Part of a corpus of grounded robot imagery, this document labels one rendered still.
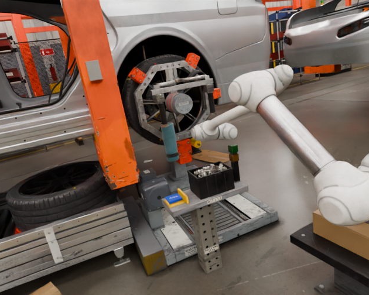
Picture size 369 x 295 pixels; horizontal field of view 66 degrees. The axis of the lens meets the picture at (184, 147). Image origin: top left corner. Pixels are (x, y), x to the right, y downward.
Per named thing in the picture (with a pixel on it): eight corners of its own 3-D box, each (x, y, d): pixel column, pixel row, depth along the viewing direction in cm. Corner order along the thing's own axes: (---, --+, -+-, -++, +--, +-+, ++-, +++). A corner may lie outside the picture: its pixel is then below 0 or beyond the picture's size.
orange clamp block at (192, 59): (191, 69, 204) (195, 57, 203) (195, 68, 197) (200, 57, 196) (183, 64, 201) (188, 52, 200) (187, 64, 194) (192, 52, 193)
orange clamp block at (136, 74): (144, 75, 192) (133, 67, 188) (147, 75, 185) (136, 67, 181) (139, 83, 192) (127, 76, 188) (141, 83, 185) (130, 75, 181)
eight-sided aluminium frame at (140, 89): (211, 129, 219) (201, 57, 204) (215, 131, 213) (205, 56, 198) (144, 147, 202) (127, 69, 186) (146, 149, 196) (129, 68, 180)
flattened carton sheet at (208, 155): (204, 150, 361) (204, 147, 360) (238, 156, 319) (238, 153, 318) (187, 157, 343) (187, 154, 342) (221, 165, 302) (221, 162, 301)
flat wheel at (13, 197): (96, 180, 241) (89, 154, 234) (134, 202, 190) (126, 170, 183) (9, 214, 203) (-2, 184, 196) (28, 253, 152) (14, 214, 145)
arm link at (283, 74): (268, 78, 148) (249, 83, 142) (290, 55, 132) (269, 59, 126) (280, 99, 145) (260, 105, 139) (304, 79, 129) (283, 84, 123)
